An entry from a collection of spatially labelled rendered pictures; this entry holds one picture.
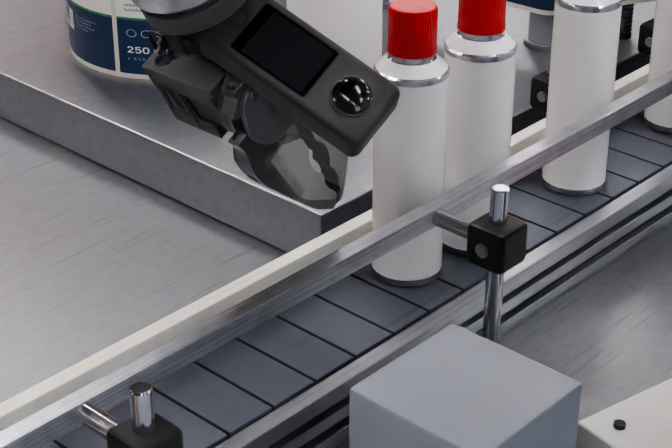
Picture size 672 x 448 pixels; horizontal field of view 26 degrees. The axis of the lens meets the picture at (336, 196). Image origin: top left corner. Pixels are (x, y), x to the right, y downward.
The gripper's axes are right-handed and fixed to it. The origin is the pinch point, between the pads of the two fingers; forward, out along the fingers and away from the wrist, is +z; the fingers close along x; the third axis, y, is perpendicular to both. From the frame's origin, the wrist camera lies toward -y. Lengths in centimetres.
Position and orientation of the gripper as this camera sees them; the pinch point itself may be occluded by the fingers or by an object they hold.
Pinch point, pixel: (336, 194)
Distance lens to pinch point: 96.4
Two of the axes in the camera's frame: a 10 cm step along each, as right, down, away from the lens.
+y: -7.4, -3.2, 6.0
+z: 3.4, 6.0, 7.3
